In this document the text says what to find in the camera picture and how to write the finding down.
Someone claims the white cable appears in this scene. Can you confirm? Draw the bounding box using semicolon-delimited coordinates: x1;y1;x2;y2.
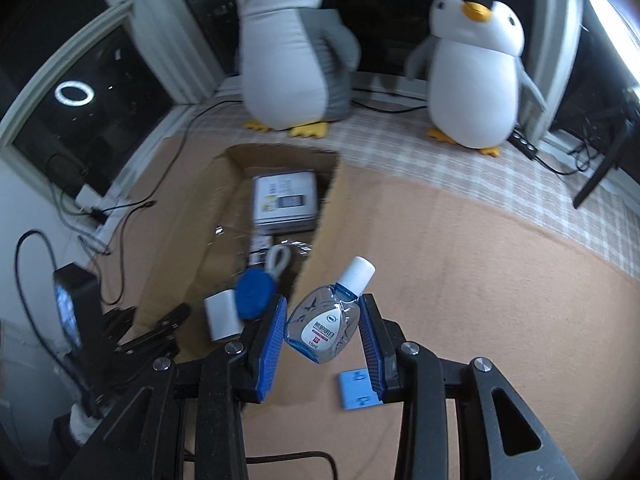
264;244;292;282

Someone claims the large plush penguin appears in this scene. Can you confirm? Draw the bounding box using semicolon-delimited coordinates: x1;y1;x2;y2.
234;0;362;139

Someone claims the small plush penguin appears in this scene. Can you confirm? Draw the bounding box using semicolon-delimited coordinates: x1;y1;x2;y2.
404;0;549;158

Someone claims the blue phone stand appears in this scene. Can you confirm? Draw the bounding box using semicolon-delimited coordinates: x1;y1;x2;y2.
338;367;382;411

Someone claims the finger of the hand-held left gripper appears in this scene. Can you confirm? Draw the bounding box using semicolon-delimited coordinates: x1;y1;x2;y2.
132;302;191;335
114;327;180;357

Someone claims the checked mat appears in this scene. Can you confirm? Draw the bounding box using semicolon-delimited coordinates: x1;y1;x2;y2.
165;71;640;282

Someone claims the white charger adapter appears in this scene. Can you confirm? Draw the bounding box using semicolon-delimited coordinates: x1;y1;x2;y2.
203;289;247;344

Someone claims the black tripod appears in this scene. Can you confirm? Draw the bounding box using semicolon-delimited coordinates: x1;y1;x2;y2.
571;87;640;210

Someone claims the black ring light cable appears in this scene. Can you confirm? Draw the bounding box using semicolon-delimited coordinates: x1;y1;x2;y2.
350;86;608;177

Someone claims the black floor cable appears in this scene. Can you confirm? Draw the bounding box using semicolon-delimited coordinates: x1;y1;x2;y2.
60;100;251;306

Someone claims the cardboard box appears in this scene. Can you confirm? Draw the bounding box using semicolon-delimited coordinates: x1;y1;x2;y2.
132;143;353;408

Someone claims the white window frame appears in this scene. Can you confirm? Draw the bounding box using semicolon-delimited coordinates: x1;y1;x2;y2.
0;0;586;173

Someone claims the person's left hand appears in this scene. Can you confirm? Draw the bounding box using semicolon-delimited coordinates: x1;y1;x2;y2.
69;400;106;447

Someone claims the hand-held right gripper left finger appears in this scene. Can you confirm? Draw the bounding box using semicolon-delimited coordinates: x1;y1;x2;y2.
60;295;288;480

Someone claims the black inline remote control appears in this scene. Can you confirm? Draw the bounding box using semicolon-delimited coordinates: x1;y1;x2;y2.
510;130;542;162

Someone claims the clear plastic case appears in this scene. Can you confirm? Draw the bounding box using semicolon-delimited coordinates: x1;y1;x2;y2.
251;171;319;234

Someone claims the blue round tape measure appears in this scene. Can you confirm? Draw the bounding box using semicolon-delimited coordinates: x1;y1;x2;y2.
235;268;277;320

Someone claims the eye drop bottle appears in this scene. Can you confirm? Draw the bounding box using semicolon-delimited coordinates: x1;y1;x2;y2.
283;255;377;365

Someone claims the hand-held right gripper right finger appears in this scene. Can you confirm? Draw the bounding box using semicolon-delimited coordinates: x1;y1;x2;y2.
359;294;581;480

